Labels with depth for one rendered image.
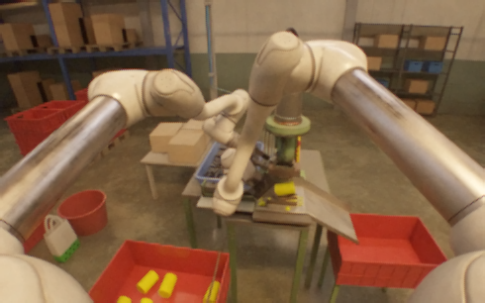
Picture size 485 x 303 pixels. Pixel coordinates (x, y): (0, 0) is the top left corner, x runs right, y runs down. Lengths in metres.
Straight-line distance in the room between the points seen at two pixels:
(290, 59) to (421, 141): 0.32
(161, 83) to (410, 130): 0.56
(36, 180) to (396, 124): 0.66
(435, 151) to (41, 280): 0.56
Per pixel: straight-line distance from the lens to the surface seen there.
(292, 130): 1.11
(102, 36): 6.45
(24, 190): 0.53
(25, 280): 0.30
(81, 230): 3.01
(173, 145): 2.68
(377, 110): 0.57
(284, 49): 0.60
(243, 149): 0.83
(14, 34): 8.19
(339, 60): 0.66
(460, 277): 0.31
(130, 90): 0.72
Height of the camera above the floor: 1.89
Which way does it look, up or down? 27 degrees down
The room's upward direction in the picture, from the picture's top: 1 degrees counter-clockwise
